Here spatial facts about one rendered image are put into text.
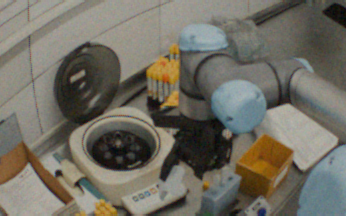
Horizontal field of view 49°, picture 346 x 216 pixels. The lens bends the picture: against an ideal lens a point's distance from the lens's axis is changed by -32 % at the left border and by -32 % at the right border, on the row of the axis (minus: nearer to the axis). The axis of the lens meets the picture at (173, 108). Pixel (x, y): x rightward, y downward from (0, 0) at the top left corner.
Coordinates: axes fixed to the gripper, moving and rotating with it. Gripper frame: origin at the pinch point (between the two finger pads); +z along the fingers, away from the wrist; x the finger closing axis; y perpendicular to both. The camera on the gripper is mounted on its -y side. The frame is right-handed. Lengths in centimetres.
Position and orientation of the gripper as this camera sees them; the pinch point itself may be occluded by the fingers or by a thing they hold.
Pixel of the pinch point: (188, 184)
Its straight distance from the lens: 103.9
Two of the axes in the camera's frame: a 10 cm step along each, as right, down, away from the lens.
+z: -0.1, 8.0, 6.0
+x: 7.7, -3.8, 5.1
